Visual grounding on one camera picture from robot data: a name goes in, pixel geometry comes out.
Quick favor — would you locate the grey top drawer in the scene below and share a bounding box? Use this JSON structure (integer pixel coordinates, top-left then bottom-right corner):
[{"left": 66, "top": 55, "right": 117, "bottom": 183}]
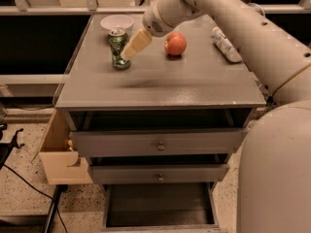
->
[{"left": 70, "top": 128, "right": 246, "bottom": 157}]

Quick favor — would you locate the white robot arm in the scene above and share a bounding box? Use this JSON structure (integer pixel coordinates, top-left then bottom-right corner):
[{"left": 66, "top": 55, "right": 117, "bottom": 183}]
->
[{"left": 121, "top": 0, "right": 311, "bottom": 233}]

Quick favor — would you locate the grey drawer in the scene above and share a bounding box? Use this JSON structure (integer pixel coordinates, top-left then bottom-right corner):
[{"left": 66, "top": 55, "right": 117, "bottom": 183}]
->
[
  {"left": 88, "top": 164, "right": 229, "bottom": 184},
  {"left": 103, "top": 183, "right": 222, "bottom": 233},
  {"left": 70, "top": 128, "right": 246, "bottom": 157}
]

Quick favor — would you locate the clear plastic water bottle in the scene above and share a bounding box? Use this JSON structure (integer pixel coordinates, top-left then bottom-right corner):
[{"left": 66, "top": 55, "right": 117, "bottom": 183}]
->
[{"left": 212, "top": 27, "right": 242, "bottom": 63}]

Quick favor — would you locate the grey drawer cabinet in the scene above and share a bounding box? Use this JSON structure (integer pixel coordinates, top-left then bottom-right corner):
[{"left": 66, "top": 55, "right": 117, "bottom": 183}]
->
[{"left": 54, "top": 13, "right": 267, "bottom": 233}]

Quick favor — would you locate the crushed green soda can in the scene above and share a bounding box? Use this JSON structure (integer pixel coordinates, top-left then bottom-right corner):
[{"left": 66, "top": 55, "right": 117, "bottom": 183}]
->
[{"left": 108, "top": 27, "right": 130, "bottom": 70}]

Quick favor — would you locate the grey middle drawer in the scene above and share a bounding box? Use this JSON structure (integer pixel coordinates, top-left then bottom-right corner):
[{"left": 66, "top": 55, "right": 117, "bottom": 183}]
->
[{"left": 88, "top": 164, "right": 229, "bottom": 184}]

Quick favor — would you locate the red apple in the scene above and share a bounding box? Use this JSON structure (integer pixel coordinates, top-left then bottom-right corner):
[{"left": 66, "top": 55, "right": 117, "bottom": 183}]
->
[{"left": 164, "top": 32, "right": 187, "bottom": 56}]

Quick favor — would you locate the metal railing frame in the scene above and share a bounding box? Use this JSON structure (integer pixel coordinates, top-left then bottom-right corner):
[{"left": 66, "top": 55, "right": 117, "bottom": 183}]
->
[{"left": 0, "top": 0, "right": 311, "bottom": 17}]

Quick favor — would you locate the grey bottom drawer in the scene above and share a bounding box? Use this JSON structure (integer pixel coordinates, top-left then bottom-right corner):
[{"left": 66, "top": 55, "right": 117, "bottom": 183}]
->
[{"left": 103, "top": 183, "right": 222, "bottom": 233}]

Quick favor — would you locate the white ceramic bowl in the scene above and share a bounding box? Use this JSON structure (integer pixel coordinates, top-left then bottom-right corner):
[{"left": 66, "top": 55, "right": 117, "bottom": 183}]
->
[{"left": 100, "top": 15, "right": 134, "bottom": 32}]

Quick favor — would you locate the black stand base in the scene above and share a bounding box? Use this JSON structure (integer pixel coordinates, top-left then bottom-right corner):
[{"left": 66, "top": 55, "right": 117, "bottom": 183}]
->
[{"left": 0, "top": 184, "right": 68, "bottom": 233}]

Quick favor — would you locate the light wooden side drawer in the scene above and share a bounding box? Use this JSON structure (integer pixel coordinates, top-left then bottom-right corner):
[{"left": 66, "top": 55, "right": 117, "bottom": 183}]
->
[{"left": 39, "top": 110, "right": 92, "bottom": 184}]

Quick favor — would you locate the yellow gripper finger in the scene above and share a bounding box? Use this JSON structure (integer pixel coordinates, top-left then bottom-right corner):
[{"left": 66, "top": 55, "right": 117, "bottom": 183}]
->
[{"left": 121, "top": 29, "right": 153, "bottom": 60}]

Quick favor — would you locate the black clamp device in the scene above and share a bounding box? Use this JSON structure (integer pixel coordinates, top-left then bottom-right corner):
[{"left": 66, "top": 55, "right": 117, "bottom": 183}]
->
[{"left": 0, "top": 128, "right": 24, "bottom": 169}]

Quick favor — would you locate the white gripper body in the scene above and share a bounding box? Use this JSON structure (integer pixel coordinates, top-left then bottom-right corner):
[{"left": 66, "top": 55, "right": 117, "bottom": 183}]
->
[{"left": 142, "top": 0, "right": 172, "bottom": 37}]

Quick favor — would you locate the black floor cable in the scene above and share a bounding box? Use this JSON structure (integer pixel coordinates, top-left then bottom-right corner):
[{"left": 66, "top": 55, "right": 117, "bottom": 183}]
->
[{"left": 3, "top": 163, "right": 69, "bottom": 233}]

